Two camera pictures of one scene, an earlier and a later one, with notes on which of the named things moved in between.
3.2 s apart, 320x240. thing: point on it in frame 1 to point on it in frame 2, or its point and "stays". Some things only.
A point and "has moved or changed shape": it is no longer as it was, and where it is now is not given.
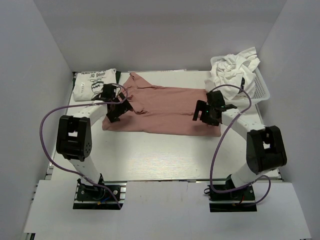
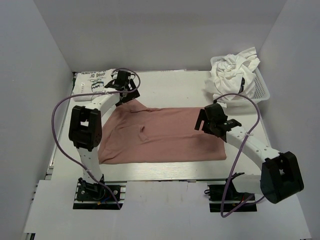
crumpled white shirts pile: [230, 69] stays
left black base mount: [90, 197] stays
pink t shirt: [158, 110] has moved or changed shape
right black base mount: [241, 200] stays
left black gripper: [118, 109] to [127, 96]
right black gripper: [204, 114] to [205, 122]
